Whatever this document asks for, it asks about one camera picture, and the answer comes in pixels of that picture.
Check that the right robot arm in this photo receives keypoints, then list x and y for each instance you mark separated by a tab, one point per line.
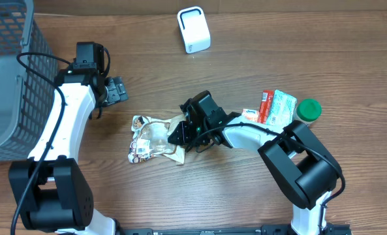
300	164

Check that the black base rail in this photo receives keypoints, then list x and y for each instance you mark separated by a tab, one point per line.
212	231

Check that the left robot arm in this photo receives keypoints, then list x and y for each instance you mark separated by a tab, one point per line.
49	188

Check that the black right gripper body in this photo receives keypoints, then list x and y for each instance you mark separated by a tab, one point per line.
194	134

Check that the grey plastic mesh basket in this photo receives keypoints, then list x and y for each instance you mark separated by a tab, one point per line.
25	98

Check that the white barcode scanner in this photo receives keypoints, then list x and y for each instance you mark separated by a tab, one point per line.
194	29

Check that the red snack stick packet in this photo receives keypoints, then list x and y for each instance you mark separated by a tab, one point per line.
265	105

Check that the teal snack packet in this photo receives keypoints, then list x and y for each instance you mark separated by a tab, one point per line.
282	109

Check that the brown pantree snack bag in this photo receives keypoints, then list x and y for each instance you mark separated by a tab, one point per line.
150	139

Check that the orange small box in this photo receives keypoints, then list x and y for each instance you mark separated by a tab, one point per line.
252	115

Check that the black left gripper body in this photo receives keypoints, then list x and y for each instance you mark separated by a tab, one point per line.
116	91

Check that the green lid jar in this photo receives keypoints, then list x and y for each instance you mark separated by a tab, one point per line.
308	111

